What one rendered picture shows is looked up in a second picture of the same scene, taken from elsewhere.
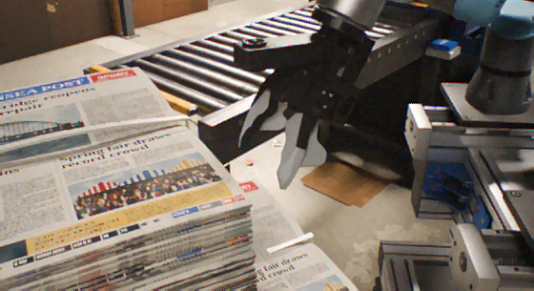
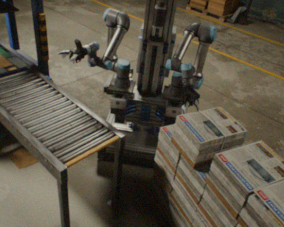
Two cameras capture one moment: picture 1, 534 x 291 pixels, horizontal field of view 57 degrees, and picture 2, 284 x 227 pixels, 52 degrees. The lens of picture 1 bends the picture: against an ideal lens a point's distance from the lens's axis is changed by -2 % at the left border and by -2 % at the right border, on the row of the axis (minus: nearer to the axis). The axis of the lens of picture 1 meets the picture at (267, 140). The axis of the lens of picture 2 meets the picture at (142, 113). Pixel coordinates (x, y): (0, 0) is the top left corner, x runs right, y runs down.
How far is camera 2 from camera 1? 2.15 m
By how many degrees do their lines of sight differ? 75
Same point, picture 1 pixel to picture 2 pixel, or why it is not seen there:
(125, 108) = (197, 117)
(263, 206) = (172, 126)
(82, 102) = (196, 121)
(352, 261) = (81, 162)
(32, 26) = not seen: outside the picture
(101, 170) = (217, 117)
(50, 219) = (229, 120)
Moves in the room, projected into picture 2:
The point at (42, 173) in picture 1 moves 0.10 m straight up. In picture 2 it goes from (219, 123) to (223, 110)
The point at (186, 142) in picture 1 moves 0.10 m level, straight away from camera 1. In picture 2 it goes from (208, 110) to (193, 110)
